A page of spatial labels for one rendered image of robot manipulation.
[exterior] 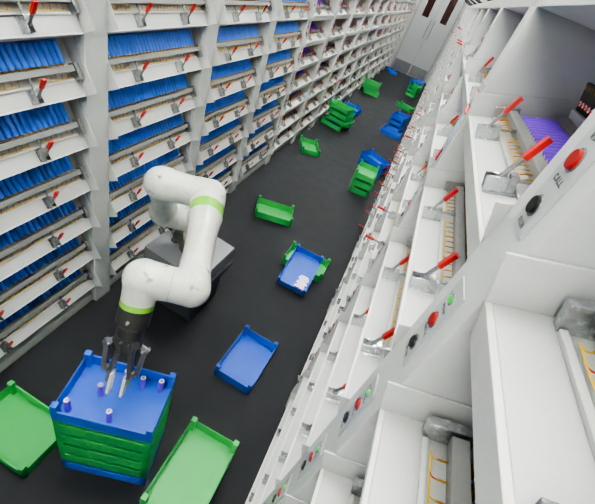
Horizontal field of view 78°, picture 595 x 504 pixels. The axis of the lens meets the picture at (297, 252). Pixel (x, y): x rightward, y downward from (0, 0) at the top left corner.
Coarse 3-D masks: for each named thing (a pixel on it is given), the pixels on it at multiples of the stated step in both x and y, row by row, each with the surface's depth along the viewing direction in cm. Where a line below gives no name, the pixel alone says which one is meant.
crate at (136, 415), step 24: (96, 360) 123; (72, 384) 116; (96, 384) 120; (120, 384) 123; (168, 384) 125; (72, 408) 113; (96, 408) 115; (120, 408) 117; (144, 408) 119; (120, 432) 110; (144, 432) 114
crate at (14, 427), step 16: (0, 400) 142; (16, 400) 145; (32, 400) 144; (0, 416) 139; (16, 416) 141; (32, 416) 142; (48, 416) 144; (0, 432) 136; (16, 432) 137; (32, 432) 139; (48, 432) 140; (0, 448) 132; (16, 448) 134; (32, 448) 135; (48, 448) 133; (16, 464) 130; (32, 464) 128
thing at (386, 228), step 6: (396, 192) 175; (402, 192) 174; (396, 198) 176; (390, 204) 174; (396, 204) 174; (390, 210) 169; (396, 210) 169; (384, 222) 159; (390, 222) 159; (384, 228) 155; (390, 228) 155; (384, 234) 151; (378, 240) 147; (384, 240) 147; (372, 258) 128
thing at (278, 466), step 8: (320, 352) 147; (320, 360) 144; (320, 368) 141; (312, 376) 138; (312, 384) 132; (304, 392) 132; (304, 400) 129; (304, 408) 127; (296, 416) 124; (296, 424) 122; (288, 432) 119; (288, 440) 117; (288, 448) 115; (280, 456) 111; (280, 464) 111; (272, 472) 109; (280, 472) 109; (272, 480) 107; (272, 488) 106; (264, 496) 104
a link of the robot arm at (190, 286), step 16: (192, 208) 122; (208, 208) 121; (192, 224) 117; (208, 224) 118; (192, 240) 112; (208, 240) 114; (192, 256) 107; (208, 256) 110; (176, 272) 100; (192, 272) 102; (208, 272) 107; (176, 288) 98; (192, 288) 100; (208, 288) 103; (192, 304) 101
